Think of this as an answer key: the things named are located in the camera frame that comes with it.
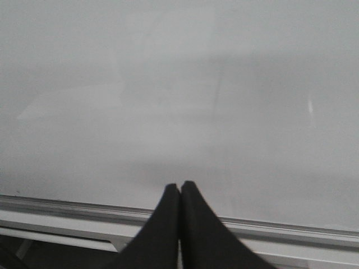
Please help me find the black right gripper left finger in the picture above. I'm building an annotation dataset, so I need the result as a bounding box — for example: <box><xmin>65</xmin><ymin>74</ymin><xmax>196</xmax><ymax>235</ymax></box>
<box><xmin>105</xmin><ymin>184</ymin><xmax>180</xmax><ymax>268</ymax></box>

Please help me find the aluminium whiteboard marker tray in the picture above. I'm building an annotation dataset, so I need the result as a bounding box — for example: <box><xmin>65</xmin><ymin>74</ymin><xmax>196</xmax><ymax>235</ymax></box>
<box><xmin>1</xmin><ymin>195</ymin><xmax>358</xmax><ymax>268</ymax></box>

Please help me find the white whiteboard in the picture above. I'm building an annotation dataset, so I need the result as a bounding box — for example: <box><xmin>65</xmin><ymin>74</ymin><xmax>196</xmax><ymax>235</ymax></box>
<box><xmin>1</xmin><ymin>1</ymin><xmax>358</xmax><ymax>231</ymax></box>

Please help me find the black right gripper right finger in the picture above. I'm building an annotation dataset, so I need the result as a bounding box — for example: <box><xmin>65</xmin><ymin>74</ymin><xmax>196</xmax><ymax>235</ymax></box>
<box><xmin>181</xmin><ymin>181</ymin><xmax>274</xmax><ymax>269</ymax></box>

